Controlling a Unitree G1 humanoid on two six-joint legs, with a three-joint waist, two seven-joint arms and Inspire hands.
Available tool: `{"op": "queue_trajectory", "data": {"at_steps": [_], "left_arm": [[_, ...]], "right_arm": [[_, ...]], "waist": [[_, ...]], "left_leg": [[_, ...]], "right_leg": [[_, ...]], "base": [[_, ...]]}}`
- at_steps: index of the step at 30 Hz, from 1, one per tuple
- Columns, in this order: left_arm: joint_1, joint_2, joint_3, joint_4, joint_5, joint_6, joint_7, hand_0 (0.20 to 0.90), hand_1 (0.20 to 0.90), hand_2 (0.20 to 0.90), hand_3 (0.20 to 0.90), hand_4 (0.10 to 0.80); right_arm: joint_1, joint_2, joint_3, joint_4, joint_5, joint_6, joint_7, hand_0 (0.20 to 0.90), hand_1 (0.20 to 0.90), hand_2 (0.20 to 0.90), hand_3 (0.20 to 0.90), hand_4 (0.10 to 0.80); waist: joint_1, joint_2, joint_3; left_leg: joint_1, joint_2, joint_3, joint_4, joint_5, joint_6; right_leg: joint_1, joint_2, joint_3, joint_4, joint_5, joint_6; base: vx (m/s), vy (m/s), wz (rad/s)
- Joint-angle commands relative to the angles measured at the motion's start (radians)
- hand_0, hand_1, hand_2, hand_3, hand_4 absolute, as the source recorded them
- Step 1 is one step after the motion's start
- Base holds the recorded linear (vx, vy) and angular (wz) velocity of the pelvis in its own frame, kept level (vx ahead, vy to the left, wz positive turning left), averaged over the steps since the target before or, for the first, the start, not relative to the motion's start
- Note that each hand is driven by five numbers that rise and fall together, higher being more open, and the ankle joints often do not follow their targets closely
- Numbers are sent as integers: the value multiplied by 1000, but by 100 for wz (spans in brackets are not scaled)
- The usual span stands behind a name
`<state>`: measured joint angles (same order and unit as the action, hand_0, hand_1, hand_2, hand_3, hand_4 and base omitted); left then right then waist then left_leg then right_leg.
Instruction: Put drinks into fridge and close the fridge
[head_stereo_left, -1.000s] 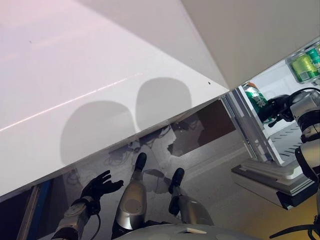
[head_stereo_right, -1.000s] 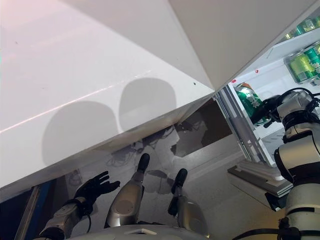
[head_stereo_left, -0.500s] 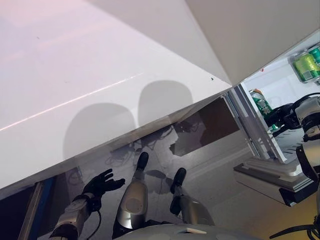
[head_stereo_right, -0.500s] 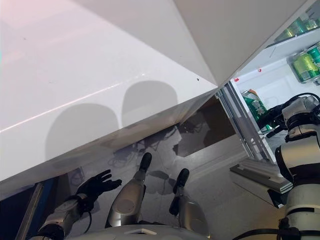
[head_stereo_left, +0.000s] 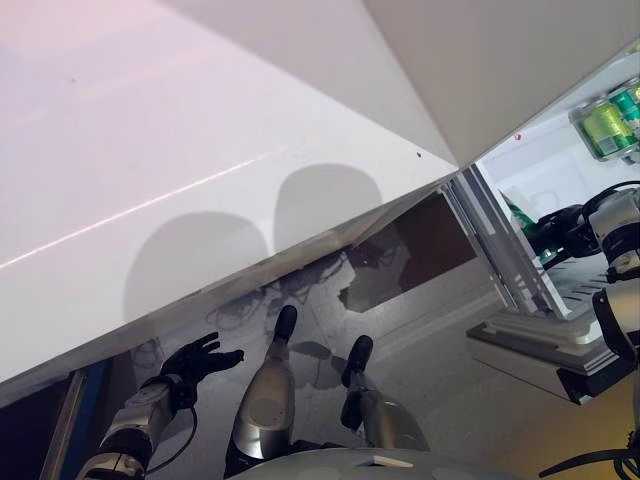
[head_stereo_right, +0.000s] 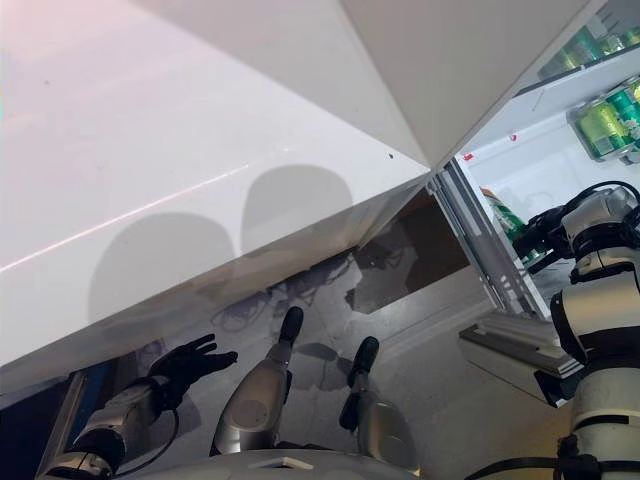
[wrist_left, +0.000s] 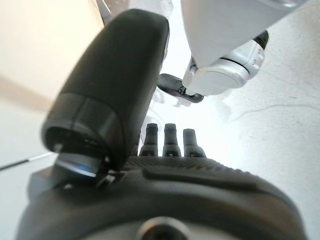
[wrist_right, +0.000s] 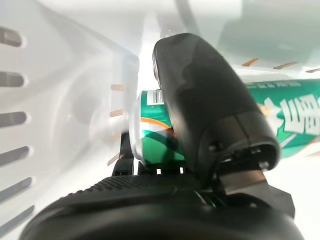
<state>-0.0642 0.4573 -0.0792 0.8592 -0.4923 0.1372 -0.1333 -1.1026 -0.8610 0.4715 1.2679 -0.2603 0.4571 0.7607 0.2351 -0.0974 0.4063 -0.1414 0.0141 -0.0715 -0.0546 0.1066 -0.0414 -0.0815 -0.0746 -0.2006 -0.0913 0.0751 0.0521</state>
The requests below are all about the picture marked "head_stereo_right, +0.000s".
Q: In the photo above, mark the stainless steel fridge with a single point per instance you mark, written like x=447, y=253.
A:
x=615, y=15

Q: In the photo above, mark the grey robot torso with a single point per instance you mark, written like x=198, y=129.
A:
x=275, y=465

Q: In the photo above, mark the black robot foot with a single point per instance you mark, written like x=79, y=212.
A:
x=291, y=325
x=365, y=357

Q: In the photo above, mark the black left robot foot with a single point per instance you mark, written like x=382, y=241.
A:
x=291, y=325

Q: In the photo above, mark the light green drink can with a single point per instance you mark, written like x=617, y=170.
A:
x=600, y=130

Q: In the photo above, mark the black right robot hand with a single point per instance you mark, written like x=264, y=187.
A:
x=545, y=235

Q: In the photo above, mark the teal green drink can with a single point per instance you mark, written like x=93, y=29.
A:
x=625, y=110

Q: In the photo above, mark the white drawer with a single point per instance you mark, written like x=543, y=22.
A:
x=510, y=355

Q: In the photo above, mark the white tall cabinet panel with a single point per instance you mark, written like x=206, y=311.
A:
x=450, y=60

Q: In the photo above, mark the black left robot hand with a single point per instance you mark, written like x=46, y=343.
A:
x=190, y=365

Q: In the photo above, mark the dark green drink can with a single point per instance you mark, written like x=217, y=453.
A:
x=505, y=220

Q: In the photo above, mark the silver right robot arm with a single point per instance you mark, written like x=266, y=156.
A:
x=595, y=310

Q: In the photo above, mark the silver right robot leg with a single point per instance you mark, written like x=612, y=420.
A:
x=385, y=435

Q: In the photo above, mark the black right robot foot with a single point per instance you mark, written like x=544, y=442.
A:
x=365, y=357

